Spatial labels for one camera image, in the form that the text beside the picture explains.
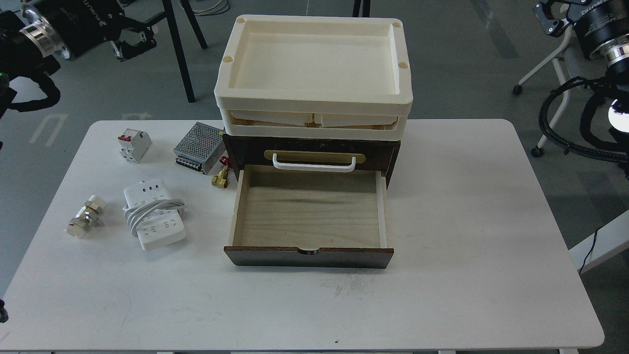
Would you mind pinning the dark wooden cabinet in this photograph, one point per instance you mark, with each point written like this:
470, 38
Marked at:
252, 157

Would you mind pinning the white red circuit breaker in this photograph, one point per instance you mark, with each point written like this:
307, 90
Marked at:
134, 144

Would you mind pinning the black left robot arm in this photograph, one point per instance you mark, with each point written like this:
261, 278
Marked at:
69, 28

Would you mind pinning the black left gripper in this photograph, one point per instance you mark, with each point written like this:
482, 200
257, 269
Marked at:
136, 38

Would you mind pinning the metal mesh power supply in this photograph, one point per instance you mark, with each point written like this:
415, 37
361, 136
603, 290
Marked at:
201, 148

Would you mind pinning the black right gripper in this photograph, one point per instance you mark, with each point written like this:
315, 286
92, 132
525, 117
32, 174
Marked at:
552, 25

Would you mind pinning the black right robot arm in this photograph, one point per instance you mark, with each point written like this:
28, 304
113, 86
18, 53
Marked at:
601, 30

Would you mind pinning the brass valve red handle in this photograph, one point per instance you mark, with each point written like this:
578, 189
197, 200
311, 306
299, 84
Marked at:
222, 178

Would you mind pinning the silver pipe fitting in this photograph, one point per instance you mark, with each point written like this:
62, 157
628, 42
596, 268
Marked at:
87, 216

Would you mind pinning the cream plastic tray stack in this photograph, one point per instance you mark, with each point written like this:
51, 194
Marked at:
315, 77

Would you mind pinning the white power strip with cable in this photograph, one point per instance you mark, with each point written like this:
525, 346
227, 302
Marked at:
153, 215

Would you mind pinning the open wooden drawer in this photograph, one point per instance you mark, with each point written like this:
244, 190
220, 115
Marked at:
310, 219

